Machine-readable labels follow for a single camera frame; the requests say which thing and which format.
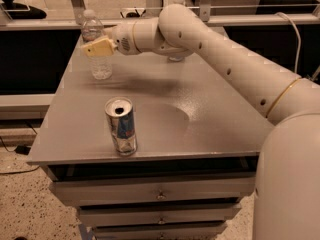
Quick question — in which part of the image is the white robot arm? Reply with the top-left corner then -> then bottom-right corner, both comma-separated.
82,4 -> 320,240

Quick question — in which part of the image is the black power adapter with cable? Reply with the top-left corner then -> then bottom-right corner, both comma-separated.
0,120 -> 40,176

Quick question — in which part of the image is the clear plastic water bottle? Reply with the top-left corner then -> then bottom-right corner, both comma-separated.
81,9 -> 112,80

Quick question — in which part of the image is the grey metal railing frame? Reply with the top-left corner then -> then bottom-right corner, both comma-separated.
1,0 -> 320,30

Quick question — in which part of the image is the blue silver energy drink can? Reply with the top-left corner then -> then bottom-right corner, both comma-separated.
105,97 -> 137,156

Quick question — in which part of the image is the grey metal drawer cabinet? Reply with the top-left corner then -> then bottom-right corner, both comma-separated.
26,26 -> 275,240

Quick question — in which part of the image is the black office chair base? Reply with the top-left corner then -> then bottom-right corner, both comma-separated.
1,0 -> 47,20

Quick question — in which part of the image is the white label drink bottle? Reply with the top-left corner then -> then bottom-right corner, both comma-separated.
169,0 -> 185,62

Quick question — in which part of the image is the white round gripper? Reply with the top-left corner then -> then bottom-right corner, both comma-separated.
81,21 -> 140,57

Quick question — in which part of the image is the white cable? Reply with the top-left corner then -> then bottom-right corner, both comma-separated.
275,11 -> 302,75

